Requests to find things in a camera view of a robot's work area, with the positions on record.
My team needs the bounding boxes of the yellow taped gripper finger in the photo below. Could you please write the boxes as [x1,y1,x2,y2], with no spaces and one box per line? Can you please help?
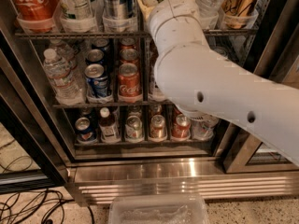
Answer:
[137,0,158,21]

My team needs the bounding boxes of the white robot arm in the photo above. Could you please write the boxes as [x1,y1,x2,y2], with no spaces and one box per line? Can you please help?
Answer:
[137,0,299,165]

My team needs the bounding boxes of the silver blue can top shelf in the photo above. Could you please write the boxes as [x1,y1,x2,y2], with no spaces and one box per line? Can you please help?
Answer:
[103,0,134,20]

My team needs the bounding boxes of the clear water bottle top shelf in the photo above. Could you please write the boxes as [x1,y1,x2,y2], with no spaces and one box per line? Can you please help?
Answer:
[192,0,234,21]

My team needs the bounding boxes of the rear red Coca-Cola can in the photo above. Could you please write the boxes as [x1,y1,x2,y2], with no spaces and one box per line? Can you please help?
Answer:
[120,37,137,49]

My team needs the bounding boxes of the middle red Coca-Cola can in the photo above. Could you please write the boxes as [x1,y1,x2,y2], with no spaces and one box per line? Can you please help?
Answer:
[120,49,139,66]

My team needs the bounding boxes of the rear blue Pepsi can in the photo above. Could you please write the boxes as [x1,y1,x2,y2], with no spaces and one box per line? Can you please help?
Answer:
[92,38,111,58]

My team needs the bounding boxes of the gold can top shelf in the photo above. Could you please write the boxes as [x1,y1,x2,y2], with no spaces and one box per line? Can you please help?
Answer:
[222,0,258,29]

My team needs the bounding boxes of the white green can top shelf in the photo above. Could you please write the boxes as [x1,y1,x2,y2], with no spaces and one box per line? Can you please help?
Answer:
[61,0,93,21]

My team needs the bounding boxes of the middle blue Pepsi can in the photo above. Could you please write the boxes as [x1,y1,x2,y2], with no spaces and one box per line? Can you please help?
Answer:
[85,49,105,65]

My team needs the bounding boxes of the front red Coca-Cola can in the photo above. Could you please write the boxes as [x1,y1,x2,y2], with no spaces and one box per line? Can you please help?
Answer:
[118,63,141,97]

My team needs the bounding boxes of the open fridge glass door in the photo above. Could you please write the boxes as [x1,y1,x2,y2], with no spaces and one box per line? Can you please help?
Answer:
[223,0,299,173]

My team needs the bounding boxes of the brown tea bottle middle shelf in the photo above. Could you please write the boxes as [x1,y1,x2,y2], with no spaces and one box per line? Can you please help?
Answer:
[149,41,165,101]

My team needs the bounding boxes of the front blue Pepsi can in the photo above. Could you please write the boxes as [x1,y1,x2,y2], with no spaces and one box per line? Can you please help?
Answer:
[84,63,108,98]

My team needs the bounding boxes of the rear water bottle middle shelf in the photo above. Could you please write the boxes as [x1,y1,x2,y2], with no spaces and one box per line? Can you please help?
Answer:
[50,39,77,70]

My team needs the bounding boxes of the stainless steel fridge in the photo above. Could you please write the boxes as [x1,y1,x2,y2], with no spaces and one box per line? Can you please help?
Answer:
[0,0,299,206]

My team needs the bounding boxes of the red Coca-Cola can top shelf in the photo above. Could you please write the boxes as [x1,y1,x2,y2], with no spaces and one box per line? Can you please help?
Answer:
[12,0,58,33]

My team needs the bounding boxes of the front water bottle middle shelf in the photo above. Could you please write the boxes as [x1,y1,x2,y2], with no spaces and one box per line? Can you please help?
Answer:
[43,49,85,105]

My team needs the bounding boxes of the silver green can bottom shelf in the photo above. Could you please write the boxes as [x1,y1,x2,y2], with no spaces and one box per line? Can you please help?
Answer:
[125,116,143,140]

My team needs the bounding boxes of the orange can bottom shelf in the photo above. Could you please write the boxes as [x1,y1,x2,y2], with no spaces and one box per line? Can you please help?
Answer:
[149,115,166,139]

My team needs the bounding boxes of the red can bottom shelf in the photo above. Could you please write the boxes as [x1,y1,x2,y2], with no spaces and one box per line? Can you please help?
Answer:
[171,114,191,138]

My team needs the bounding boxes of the tea bottle bottom shelf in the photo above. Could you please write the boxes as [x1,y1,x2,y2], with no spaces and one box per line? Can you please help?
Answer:
[99,107,121,143]

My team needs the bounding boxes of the water bottle bottom shelf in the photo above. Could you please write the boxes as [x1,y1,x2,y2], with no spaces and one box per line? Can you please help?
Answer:
[192,117,219,141]

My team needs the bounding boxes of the blue Pepsi can bottom shelf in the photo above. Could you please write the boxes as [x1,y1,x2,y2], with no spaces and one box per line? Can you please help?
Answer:
[75,117,96,142]

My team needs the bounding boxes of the clear plastic bin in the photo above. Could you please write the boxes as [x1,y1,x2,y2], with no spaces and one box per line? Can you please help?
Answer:
[108,194,210,224]

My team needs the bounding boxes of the black cables on floor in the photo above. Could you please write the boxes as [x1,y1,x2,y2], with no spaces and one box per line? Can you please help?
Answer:
[0,138,95,224]

